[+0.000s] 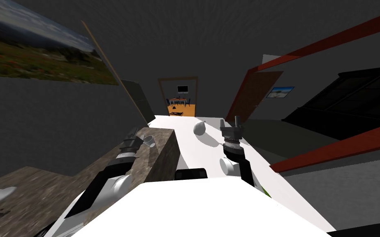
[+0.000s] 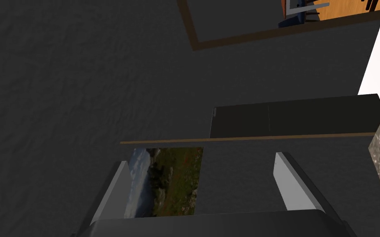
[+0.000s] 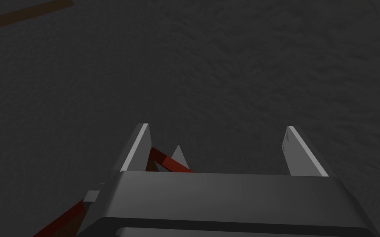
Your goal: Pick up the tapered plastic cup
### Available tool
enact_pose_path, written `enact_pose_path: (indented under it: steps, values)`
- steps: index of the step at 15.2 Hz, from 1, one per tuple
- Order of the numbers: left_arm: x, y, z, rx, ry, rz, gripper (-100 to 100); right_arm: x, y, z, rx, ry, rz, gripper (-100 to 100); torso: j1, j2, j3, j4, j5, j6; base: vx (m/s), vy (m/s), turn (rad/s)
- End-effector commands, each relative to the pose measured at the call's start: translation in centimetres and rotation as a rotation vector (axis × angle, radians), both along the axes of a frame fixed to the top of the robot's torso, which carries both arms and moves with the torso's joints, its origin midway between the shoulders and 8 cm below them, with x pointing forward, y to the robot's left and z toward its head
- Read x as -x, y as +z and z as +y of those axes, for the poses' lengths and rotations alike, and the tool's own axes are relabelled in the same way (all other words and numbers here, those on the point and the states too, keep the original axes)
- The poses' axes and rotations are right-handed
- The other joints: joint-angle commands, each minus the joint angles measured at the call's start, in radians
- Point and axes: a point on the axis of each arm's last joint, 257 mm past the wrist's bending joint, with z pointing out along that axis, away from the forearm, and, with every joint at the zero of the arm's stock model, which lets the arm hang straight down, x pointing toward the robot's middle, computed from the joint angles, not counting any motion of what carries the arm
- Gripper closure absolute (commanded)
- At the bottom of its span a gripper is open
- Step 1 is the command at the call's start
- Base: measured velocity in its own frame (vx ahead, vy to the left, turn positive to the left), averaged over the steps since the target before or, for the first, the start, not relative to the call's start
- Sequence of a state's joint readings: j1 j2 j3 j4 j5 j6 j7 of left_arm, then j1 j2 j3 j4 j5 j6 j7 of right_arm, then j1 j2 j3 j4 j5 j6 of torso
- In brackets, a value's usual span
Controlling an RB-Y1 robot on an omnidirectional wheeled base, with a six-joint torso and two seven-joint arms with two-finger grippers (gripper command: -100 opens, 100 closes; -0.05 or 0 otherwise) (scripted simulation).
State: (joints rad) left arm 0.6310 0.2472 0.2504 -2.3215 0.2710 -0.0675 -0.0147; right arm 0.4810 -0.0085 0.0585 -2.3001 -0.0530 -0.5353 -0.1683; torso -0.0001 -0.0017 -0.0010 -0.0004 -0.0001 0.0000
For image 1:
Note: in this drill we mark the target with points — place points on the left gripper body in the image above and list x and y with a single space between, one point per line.
132 142

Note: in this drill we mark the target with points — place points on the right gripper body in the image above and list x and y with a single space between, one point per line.
232 133

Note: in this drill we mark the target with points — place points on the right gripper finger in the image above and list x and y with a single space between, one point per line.
223 123
237 121

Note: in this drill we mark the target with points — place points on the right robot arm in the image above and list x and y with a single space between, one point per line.
235 154

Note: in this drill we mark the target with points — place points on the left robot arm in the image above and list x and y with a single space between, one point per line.
112 172

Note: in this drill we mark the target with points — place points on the white mug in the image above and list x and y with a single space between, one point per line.
149 141

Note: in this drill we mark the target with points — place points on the white pear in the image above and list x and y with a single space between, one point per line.
199 128

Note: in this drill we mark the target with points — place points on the brown door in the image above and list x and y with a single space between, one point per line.
254 95

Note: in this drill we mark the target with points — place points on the dark grey door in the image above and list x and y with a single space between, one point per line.
140 100

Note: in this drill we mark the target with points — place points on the dining table with chairs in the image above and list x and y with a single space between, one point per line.
178 101

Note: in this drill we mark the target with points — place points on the small blue picture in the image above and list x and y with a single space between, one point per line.
280 92

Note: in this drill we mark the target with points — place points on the green flat object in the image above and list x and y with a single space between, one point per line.
266 192

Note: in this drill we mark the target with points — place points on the black cabinet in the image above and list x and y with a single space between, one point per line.
351 102

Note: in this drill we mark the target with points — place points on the large landscape picture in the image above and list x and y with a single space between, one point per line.
28 49

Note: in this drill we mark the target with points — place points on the black wall television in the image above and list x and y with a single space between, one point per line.
182 89

